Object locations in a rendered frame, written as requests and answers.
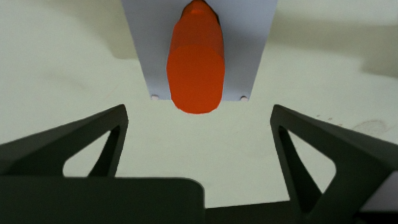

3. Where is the orange-red peg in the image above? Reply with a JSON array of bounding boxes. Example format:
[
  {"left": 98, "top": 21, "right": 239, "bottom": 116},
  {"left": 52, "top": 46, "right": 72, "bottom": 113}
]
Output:
[{"left": 167, "top": 0, "right": 225, "bottom": 114}]

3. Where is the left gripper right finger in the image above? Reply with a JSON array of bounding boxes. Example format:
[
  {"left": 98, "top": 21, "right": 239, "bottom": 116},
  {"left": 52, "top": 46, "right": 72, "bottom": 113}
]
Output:
[{"left": 270, "top": 104, "right": 398, "bottom": 224}]

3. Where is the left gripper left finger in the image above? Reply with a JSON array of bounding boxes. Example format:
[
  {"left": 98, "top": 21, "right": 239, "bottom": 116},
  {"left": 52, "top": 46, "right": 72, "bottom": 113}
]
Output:
[{"left": 0, "top": 104, "right": 129, "bottom": 177}]

